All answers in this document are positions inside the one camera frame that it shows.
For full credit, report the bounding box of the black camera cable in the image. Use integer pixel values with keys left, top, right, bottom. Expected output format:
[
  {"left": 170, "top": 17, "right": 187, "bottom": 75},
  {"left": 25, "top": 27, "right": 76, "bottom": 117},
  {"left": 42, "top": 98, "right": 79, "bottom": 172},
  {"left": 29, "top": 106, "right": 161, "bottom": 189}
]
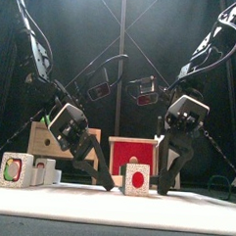
[
  {"left": 85, "top": 52, "right": 130, "bottom": 90},
  {"left": 124, "top": 78, "right": 150, "bottom": 101}
]

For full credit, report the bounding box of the small white block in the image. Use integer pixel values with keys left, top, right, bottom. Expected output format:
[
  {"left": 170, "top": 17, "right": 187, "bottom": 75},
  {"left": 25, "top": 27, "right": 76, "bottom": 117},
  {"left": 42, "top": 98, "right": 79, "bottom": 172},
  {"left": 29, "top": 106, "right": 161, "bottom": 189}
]
[
  {"left": 29, "top": 166, "right": 47, "bottom": 188},
  {"left": 52, "top": 168, "right": 64, "bottom": 185}
]

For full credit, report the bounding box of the speckled sushi cube red centre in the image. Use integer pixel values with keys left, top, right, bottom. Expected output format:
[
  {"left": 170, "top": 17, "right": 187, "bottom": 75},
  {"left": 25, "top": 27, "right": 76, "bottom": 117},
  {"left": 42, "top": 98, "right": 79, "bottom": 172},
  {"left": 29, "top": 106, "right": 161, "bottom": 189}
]
[{"left": 118, "top": 162, "right": 152, "bottom": 198}]

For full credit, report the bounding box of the black right camera cable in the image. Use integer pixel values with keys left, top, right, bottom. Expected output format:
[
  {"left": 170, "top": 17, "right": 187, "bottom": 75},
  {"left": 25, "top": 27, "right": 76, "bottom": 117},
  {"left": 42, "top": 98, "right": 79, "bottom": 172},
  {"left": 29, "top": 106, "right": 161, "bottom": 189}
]
[{"left": 124, "top": 78, "right": 150, "bottom": 101}]

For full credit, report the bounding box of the red wooden box with knob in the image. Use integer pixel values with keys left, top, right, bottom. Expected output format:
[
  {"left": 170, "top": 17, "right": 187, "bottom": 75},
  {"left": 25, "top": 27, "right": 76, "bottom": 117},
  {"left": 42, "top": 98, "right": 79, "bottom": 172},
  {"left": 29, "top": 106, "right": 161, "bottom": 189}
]
[{"left": 106, "top": 135, "right": 159, "bottom": 190}]

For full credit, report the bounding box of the green toy piece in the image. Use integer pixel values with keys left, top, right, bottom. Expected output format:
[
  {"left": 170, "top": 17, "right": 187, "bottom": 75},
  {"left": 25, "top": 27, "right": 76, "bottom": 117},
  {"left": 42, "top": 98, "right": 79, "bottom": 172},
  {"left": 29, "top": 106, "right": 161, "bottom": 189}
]
[{"left": 39, "top": 115, "right": 52, "bottom": 125}]

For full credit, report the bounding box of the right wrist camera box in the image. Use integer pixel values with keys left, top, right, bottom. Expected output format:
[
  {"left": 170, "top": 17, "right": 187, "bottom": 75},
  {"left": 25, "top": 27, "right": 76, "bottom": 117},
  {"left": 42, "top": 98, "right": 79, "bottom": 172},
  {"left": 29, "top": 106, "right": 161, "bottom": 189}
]
[{"left": 134, "top": 74, "right": 161, "bottom": 108}]

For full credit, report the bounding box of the wooden box with round hole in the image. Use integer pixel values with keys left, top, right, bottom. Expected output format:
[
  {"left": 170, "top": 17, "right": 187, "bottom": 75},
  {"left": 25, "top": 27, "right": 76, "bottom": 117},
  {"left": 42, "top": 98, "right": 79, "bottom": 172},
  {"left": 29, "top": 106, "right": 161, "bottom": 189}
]
[{"left": 24, "top": 120, "right": 103, "bottom": 186}]

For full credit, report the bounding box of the white sushi piece red centre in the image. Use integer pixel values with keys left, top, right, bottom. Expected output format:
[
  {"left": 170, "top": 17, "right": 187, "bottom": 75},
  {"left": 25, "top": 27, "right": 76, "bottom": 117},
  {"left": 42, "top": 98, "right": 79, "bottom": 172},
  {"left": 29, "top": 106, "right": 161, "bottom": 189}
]
[{"left": 33, "top": 157, "right": 57, "bottom": 186}]

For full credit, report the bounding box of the small pale wooden block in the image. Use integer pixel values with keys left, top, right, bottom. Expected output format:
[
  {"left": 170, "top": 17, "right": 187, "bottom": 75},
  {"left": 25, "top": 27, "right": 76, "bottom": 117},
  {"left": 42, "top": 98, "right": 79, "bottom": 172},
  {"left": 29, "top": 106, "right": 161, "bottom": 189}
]
[{"left": 111, "top": 173, "right": 124, "bottom": 188}]

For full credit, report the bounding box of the dark green ring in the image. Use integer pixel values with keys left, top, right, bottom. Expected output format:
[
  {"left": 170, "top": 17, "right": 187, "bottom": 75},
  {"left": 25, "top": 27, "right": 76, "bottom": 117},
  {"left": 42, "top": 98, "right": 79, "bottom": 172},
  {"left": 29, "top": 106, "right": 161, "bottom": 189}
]
[{"left": 206, "top": 173, "right": 234, "bottom": 202}]

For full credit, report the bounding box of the thin black upright post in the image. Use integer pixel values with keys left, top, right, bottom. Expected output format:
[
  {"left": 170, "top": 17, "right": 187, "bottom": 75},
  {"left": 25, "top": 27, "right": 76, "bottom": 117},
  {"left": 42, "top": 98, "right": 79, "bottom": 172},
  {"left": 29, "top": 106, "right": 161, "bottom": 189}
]
[{"left": 156, "top": 116, "right": 164, "bottom": 139}]

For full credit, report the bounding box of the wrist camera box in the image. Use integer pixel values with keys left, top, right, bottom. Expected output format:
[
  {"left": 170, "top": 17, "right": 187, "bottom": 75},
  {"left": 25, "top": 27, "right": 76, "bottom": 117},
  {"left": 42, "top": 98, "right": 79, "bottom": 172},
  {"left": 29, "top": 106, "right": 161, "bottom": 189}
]
[
  {"left": 134, "top": 74, "right": 161, "bottom": 108},
  {"left": 85, "top": 67, "right": 114, "bottom": 103}
]

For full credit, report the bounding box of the vertical metal frame pole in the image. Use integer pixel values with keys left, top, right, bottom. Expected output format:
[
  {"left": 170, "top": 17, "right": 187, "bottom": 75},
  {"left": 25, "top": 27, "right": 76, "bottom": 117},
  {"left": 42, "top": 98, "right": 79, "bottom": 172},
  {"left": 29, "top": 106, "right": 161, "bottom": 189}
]
[{"left": 114, "top": 0, "right": 128, "bottom": 138}]

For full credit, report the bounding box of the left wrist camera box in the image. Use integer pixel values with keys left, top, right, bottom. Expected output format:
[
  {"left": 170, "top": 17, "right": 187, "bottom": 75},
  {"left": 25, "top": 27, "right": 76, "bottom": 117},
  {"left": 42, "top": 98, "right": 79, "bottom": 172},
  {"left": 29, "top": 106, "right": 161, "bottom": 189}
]
[{"left": 85, "top": 67, "right": 114, "bottom": 103}]

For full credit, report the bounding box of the diagonal black frame strut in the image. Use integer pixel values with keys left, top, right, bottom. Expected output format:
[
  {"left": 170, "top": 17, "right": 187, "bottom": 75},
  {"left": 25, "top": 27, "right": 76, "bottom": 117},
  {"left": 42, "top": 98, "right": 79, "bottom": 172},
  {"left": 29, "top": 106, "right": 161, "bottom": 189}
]
[
  {"left": 199, "top": 126, "right": 236, "bottom": 178},
  {"left": 0, "top": 105, "right": 46, "bottom": 163}
]

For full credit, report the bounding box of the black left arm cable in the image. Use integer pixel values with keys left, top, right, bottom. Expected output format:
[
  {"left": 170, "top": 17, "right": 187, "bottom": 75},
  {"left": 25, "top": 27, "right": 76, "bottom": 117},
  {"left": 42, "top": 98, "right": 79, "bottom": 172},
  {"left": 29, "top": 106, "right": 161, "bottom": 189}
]
[{"left": 23, "top": 10, "right": 58, "bottom": 78}]

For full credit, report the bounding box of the thin diagonal brace wire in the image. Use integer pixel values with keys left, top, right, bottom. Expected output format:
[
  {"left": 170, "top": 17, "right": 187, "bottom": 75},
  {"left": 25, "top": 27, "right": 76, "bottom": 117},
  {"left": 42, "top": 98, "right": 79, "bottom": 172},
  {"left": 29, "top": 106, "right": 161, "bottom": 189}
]
[
  {"left": 64, "top": 0, "right": 164, "bottom": 94},
  {"left": 89, "top": 0, "right": 176, "bottom": 87}
]

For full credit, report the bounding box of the black left camera cable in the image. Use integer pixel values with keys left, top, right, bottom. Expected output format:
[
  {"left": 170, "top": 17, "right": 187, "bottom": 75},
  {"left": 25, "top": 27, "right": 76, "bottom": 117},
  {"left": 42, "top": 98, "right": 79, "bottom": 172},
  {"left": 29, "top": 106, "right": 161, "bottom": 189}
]
[{"left": 85, "top": 52, "right": 130, "bottom": 90}]

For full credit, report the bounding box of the speckled sushi cube mixed filling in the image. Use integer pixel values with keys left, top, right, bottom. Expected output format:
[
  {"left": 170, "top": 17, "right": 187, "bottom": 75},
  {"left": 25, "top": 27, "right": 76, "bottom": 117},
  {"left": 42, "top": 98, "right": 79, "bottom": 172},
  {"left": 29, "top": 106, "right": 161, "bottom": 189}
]
[{"left": 0, "top": 150, "right": 36, "bottom": 190}]

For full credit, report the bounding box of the white cutting board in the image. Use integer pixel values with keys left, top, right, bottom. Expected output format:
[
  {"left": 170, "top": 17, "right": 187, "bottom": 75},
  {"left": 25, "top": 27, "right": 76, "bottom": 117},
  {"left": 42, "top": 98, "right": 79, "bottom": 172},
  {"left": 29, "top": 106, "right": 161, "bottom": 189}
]
[{"left": 0, "top": 177, "right": 236, "bottom": 236}]

